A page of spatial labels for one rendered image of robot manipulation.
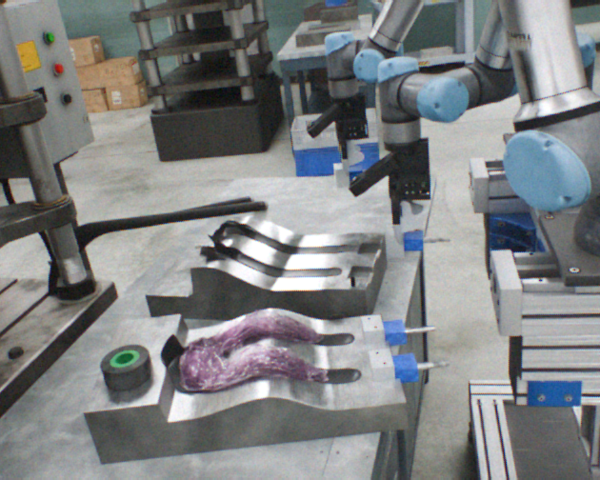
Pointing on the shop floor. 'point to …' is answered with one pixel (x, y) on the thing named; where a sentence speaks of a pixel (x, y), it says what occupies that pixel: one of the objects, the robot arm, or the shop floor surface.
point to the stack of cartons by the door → (107, 77)
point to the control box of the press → (55, 129)
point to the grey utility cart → (464, 25)
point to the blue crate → (318, 166)
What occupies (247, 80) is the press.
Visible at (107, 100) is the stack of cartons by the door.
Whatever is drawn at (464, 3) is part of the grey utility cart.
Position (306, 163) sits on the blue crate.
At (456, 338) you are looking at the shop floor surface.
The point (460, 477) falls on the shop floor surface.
